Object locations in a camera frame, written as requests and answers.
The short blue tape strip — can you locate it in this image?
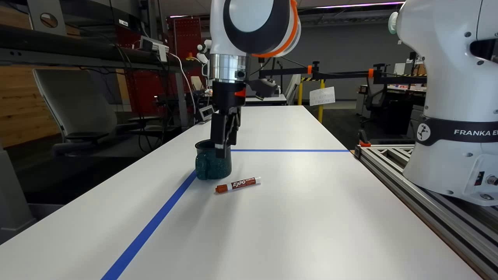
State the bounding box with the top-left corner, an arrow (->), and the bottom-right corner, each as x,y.
230,148 -> 350,154

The white cable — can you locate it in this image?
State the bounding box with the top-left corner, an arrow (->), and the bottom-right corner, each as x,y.
166,51 -> 202,121

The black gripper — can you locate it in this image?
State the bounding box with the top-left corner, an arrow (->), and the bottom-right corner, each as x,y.
208,78 -> 245,159

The black pole with orange clamps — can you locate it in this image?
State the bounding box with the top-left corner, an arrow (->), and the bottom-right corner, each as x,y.
247,61 -> 429,87

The red and white marker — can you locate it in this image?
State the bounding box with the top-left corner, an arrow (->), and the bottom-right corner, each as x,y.
213,176 -> 263,196

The black shelf beam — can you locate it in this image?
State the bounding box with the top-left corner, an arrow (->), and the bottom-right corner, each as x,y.
0,23 -> 175,73

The white power box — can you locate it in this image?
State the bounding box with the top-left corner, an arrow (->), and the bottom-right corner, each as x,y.
138,34 -> 171,64

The grey workbench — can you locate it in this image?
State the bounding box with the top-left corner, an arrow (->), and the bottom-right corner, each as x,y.
242,84 -> 289,106

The grey bin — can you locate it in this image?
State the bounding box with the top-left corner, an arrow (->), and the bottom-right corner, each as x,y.
0,146 -> 34,246

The dark green enamel cup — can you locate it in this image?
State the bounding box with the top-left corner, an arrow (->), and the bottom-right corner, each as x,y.
193,138 -> 233,182

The aluminium rail frame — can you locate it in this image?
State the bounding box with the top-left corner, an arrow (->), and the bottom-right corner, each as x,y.
353,143 -> 498,280

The red cabinet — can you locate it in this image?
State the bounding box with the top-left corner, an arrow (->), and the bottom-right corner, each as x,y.
166,14 -> 205,62

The small white box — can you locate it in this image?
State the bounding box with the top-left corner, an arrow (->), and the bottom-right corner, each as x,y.
197,104 -> 214,123

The white paper sign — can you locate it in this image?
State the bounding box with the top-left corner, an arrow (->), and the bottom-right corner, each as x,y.
308,86 -> 337,109

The grey office chair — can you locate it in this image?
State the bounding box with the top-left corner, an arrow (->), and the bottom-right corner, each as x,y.
31,67 -> 119,157

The tall yellow post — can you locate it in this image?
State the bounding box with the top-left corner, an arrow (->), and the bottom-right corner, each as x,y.
315,76 -> 326,124

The long blue tape strip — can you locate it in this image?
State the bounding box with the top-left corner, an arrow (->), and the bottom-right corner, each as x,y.
99,171 -> 199,280

